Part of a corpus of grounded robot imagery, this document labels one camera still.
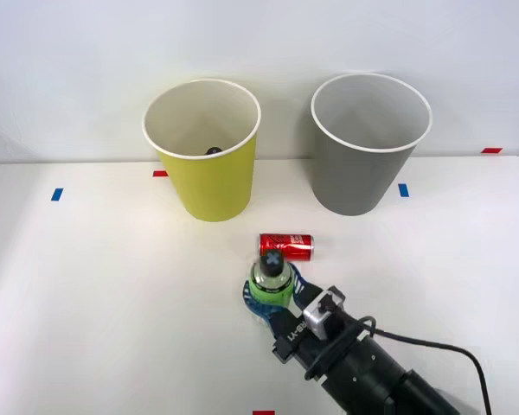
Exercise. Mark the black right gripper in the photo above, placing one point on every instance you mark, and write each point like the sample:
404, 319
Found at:
297, 333

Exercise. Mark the green label plastic bottle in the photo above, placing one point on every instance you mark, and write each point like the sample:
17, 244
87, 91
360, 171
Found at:
270, 289

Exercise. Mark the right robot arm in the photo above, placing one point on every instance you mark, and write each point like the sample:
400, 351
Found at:
372, 372

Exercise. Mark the red drink can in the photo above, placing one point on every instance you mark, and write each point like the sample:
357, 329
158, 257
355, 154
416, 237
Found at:
287, 246

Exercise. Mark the yellow-green plastic waste bin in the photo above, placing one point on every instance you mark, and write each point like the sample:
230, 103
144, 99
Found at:
207, 190

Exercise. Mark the grey plastic waste bin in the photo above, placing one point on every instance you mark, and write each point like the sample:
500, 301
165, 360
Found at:
354, 181

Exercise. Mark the black cap plastic bottle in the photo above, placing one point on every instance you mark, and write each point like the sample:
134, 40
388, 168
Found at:
213, 150

